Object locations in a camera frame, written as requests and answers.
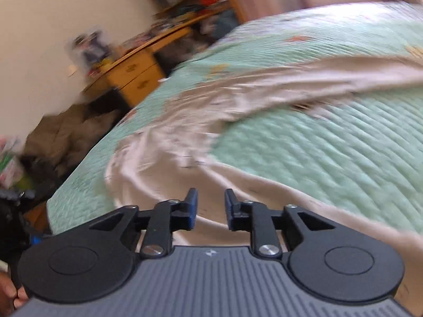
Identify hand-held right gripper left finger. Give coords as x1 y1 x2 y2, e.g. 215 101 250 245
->
89 188 199 260

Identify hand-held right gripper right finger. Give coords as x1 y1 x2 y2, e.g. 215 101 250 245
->
224 188 336 258

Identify beige printed pants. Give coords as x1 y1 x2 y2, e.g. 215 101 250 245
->
105 54 423 307

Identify person's left hand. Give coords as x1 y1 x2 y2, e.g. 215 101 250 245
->
0 270 29 310

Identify green quilted bee bedspread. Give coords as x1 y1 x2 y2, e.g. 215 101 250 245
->
46 2 423 238

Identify brown padded jacket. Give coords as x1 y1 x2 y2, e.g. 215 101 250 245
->
23 104 119 172

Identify wooden desk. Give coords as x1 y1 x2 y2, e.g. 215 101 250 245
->
82 26 195 108

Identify blue cloth bag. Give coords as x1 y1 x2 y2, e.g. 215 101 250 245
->
215 10 240 34

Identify wall poster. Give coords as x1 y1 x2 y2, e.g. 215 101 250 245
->
68 31 111 70

